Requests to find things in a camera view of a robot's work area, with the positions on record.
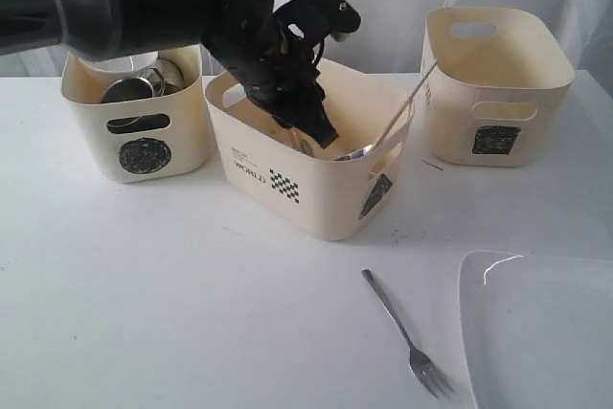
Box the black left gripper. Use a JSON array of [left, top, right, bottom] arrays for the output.
[[205, 20, 339, 148]]

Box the stainless steel spoon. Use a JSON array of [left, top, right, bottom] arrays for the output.
[[290, 130, 314, 157]]

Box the stainless steel table knife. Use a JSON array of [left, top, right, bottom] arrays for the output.
[[336, 145, 373, 161]]

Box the cream bin with triangle mark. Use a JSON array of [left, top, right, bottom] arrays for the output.
[[205, 59, 415, 240]]

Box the white plastic bowl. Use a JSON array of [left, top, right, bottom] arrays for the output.
[[82, 51, 159, 76]]

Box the stainless steel fork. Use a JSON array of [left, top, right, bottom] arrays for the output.
[[361, 269, 455, 398]]

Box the white square plate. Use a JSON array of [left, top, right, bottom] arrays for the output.
[[458, 251, 612, 408]]

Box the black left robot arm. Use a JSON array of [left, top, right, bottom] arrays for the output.
[[1, 0, 338, 148]]

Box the small metal pin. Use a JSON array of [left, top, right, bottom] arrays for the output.
[[421, 159, 444, 171]]

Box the cream bin with circle mark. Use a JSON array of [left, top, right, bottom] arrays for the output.
[[61, 46, 213, 183]]

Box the cream bin with square mark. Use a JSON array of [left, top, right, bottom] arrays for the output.
[[421, 7, 576, 167]]

